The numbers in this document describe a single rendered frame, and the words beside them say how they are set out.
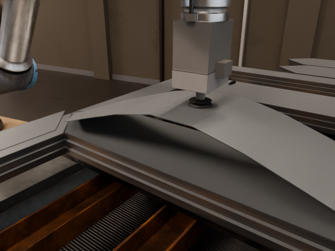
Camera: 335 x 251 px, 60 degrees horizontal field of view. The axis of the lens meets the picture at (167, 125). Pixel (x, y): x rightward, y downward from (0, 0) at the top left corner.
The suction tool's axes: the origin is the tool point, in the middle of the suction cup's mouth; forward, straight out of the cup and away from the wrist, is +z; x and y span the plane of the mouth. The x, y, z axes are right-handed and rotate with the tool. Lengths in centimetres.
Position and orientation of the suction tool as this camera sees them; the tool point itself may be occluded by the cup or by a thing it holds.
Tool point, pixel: (199, 111)
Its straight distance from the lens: 51.1
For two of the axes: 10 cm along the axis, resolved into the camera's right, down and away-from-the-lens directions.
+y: 5.5, -3.3, 7.7
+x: -8.4, -2.2, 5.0
